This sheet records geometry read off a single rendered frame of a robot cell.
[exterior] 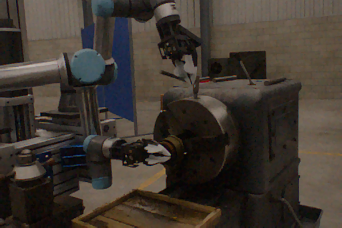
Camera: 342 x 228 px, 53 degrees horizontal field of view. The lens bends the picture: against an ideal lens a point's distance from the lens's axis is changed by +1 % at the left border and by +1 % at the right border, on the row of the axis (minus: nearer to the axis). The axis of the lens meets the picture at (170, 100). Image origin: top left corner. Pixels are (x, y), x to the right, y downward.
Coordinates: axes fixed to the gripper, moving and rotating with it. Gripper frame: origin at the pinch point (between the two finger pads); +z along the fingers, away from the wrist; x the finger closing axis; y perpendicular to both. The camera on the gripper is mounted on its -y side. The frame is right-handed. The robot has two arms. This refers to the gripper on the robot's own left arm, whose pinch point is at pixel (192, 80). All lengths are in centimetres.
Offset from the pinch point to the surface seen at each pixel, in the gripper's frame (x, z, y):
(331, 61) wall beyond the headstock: -144, -27, -994
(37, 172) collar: -19, 12, 47
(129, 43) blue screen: -321, -151, -360
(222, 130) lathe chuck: -1.1, 18.3, -9.7
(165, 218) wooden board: -18.9, 38.6, 10.6
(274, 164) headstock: -3, 40, -46
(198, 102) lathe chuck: -6.7, 6.6, -9.8
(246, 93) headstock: 3.4, 8.4, -27.9
